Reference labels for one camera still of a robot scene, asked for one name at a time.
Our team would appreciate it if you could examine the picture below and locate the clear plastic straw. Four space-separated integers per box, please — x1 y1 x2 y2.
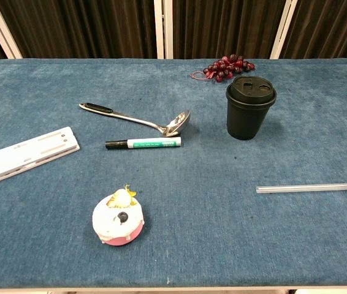
256 182 347 194

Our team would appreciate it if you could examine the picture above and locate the black paper coffee cup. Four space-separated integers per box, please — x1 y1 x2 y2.
226 97 275 141

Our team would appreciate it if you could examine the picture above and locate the black plastic cup lid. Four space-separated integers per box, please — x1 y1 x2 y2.
226 75 277 107

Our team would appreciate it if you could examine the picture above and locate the green white marker pen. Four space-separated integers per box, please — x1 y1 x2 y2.
105 137 182 151

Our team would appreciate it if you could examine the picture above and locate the pink white toy cake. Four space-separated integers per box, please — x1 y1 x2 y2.
92 183 145 247

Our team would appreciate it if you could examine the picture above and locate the bunch of red grapes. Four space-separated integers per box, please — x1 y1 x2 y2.
191 54 256 83

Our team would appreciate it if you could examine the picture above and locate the blue fabric table cloth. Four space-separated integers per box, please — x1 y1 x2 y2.
0 58 347 290

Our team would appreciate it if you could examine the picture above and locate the white folding laptop stand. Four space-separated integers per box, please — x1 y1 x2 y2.
0 126 80 190

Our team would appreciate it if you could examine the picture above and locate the steel ladle with black handle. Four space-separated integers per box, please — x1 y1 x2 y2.
78 102 191 138

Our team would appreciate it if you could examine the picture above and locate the white double frame post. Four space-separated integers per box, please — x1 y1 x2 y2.
154 0 174 60

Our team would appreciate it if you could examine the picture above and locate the white slanted frame post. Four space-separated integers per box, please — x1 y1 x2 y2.
270 0 299 60
0 0 23 59

